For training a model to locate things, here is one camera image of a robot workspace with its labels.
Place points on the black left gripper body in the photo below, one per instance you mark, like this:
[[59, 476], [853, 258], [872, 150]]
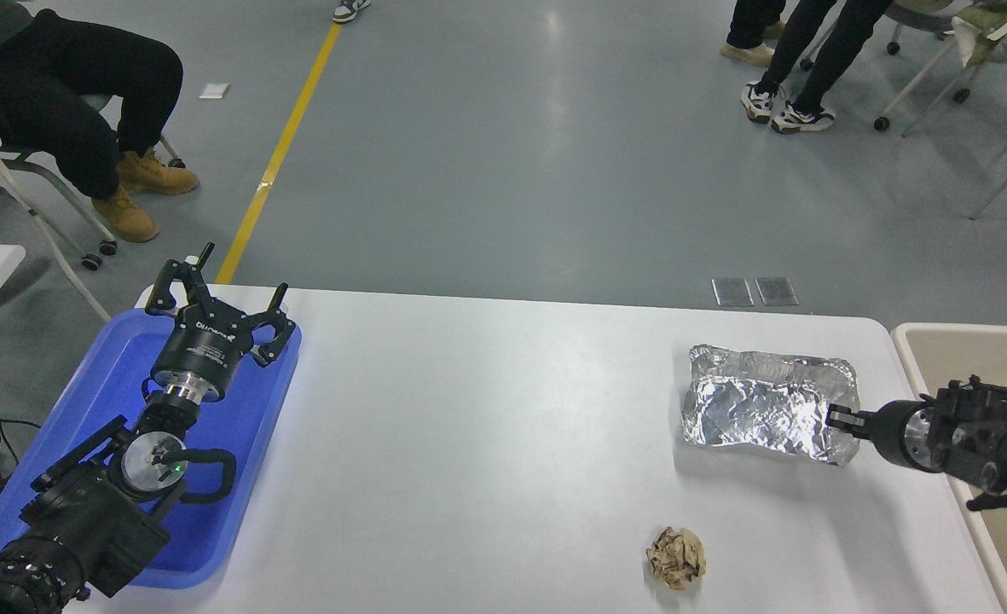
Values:
[[200, 350]]

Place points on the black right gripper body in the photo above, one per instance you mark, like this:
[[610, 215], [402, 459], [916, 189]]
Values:
[[894, 433]]

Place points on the silver foil tray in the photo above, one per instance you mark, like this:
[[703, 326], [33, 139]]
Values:
[[759, 409]]

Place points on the clear floor plate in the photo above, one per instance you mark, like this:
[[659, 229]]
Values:
[[777, 291], [732, 292]]

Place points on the blue plastic tray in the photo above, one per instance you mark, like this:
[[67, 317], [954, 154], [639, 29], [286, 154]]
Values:
[[243, 435]]

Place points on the large pale bin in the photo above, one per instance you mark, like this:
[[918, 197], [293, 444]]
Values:
[[963, 358]]

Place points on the white paper scrap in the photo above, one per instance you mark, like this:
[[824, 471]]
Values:
[[213, 90]]

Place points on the crumpled tan paper ball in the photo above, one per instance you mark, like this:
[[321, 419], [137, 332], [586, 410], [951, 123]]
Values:
[[676, 558]]

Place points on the seated person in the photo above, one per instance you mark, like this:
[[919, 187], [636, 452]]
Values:
[[51, 94]]

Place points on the person with black-white sneakers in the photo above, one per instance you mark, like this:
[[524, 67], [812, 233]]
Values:
[[827, 51]]

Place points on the person with tan shoes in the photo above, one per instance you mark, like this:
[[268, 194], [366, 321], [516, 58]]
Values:
[[750, 21]]

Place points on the grey wheeled office chair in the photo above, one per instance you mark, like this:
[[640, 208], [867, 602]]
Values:
[[917, 13]]

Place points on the pale green cloth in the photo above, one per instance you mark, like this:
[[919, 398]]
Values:
[[985, 26]]

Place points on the white-frame chair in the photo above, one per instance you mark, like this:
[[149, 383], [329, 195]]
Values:
[[929, 68]]

